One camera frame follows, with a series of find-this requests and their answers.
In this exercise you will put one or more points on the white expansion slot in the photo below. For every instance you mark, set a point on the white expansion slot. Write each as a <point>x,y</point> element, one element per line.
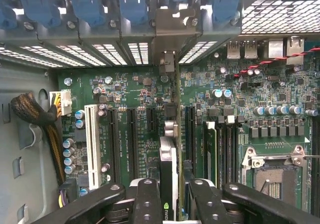
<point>90,146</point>

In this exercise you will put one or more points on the open PC case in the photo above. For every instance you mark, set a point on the open PC case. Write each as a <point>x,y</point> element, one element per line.
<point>25,83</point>

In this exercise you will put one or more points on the green motherboard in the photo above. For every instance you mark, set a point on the green motherboard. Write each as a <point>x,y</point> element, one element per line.
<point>140,98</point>

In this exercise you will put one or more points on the short black expansion slot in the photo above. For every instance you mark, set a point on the short black expansion slot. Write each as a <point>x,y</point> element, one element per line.
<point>151,120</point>

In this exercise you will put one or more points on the white power connector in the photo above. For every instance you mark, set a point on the white power connector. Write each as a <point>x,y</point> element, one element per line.
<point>65,103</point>

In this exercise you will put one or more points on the silver USB port block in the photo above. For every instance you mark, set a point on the silver USB port block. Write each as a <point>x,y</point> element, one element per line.
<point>236,49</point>

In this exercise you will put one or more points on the socket locking lever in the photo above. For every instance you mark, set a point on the socket locking lever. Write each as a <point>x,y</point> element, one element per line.
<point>272,156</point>

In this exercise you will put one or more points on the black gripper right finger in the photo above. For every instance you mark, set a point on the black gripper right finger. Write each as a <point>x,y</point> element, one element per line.
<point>205,204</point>

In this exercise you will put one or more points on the installed RAM stick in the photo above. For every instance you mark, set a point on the installed RAM stick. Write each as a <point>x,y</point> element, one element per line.
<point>212,153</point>

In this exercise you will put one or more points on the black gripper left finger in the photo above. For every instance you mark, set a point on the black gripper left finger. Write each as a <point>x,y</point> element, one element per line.
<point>147,204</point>

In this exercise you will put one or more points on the silver rear port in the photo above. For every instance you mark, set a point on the silver rear port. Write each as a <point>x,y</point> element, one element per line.
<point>276,48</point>

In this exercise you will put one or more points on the silver ethernet port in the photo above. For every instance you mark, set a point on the silver ethernet port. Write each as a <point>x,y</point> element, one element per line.
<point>295,51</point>

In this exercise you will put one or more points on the CPU socket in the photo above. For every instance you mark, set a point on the CPU socket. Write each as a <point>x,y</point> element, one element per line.
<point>272,181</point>

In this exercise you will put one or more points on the black RAM slot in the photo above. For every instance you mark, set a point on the black RAM slot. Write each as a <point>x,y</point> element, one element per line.
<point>221,153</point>
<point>230,153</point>

